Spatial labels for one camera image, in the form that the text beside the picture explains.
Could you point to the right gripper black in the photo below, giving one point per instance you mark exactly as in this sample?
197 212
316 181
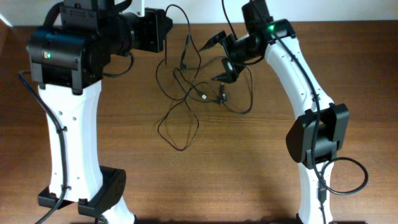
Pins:
234 68

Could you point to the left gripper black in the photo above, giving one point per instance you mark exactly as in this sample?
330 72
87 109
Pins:
156 30

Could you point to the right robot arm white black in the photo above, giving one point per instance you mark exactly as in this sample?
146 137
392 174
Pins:
320 125

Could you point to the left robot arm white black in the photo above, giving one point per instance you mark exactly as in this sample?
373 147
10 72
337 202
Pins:
68 54

